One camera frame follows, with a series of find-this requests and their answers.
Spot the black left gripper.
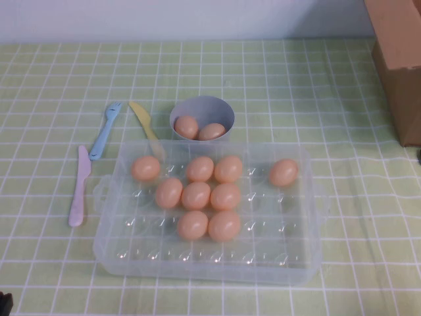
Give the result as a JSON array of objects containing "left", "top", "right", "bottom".
[{"left": 0, "top": 291, "right": 14, "bottom": 316}]

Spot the green checkered tablecloth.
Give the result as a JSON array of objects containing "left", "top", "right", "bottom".
[{"left": 0, "top": 38, "right": 421, "bottom": 316}]

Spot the brown egg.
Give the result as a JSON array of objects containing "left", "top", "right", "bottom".
[
  {"left": 198, "top": 122, "right": 226, "bottom": 142},
  {"left": 186, "top": 155, "right": 215, "bottom": 182},
  {"left": 174, "top": 115, "right": 199, "bottom": 140},
  {"left": 177, "top": 210, "right": 209, "bottom": 241},
  {"left": 269, "top": 158, "right": 299, "bottom": 188},
  {"left": 155, "top": 177, "right": 184, "bottom": 209},
  {"left": 131, "top": 155, "right": 161, "bottom": 182},
  {"left": 208, "top": 210, "right": 241, "bottom": 242},
  {"left": 181, "top": 181, "right": 212, "bottom": 211},
  {"left": 210, "top": 182, "right": 242, "bottom": 211},
  {"left": 214, "top": 155, "right": 243, "bottom": 184}
]

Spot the transparent plastic egg box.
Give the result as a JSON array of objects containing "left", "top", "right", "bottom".
[{"left": 92, "top": 140, "right": 331, "bottom": 286}]

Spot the pink plastic knife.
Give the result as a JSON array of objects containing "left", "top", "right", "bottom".
[{"left": 68, "top": 145, "right": 92, "bottom": 228}]

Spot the blue plastic fork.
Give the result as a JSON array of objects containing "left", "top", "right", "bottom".
[{"left": 89, "top": 101, "right": 123, "bottom": 161}]

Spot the yellow plastic knife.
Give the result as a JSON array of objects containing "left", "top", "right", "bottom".
[{"left": 128, "top": 101, "right": 165, "bottom": 159}]

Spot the brown cardboard box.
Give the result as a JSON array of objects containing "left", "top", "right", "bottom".
[{"left": 363, "top": 0, "right": 421, "bottom": 148}]

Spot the grey plastic cup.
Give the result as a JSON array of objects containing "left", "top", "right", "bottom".
[{"left": 169, "top": 95, "right": 236, "bottom": 144}]

